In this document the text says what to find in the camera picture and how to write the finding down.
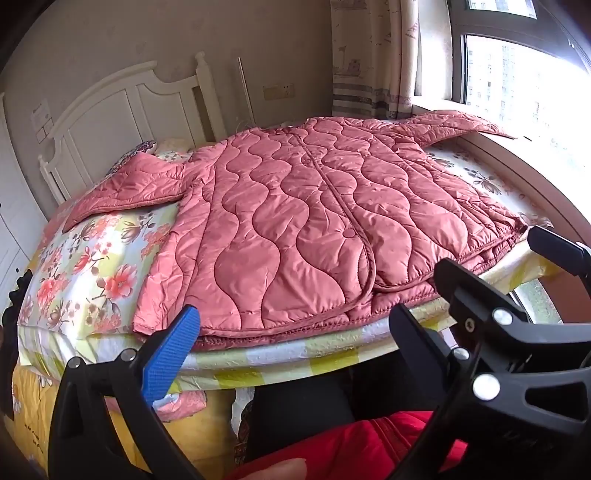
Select bed with floral sheet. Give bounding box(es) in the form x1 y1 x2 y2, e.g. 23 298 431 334
16 138 568 402

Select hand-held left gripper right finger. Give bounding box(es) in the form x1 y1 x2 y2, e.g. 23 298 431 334
389 302 591 480

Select window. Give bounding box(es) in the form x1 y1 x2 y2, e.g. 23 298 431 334
448 0 591 153

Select purple patterned pillow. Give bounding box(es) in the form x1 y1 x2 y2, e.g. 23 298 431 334
106 140 158 176

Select window sill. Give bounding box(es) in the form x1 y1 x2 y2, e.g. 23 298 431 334
413 95 591 324

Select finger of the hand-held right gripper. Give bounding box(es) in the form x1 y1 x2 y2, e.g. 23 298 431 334
527 224 591 278
433 257 533 371

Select person's black pants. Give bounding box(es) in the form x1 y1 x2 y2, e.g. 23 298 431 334
247 355 446 464

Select pink quilted jacket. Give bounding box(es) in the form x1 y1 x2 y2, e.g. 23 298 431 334
62 108 529 354

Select white wardrobe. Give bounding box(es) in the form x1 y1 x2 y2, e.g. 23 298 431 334
0 92 49 296

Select person's left hand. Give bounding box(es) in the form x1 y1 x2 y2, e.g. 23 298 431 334
230 457 308 480

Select wall switch panel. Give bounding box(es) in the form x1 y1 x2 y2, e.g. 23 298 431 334
30 99 56 141

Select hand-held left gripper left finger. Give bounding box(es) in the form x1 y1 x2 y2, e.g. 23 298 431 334
48 305 205 480

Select person's red jacket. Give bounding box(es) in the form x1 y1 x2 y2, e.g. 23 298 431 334
225 410 468 480

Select dark cloth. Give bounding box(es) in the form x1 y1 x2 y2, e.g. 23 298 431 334
0 270 33 421

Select patterned beige curtain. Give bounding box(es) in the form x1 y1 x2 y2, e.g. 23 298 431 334
330 0 421 121

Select white rod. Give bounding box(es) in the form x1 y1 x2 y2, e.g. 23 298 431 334
237 56 256 126

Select cream pillow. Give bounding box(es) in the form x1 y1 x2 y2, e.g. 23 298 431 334
154 138 195 161

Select white wooden headboard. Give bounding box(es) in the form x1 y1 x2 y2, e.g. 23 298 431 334
38 51 227 204

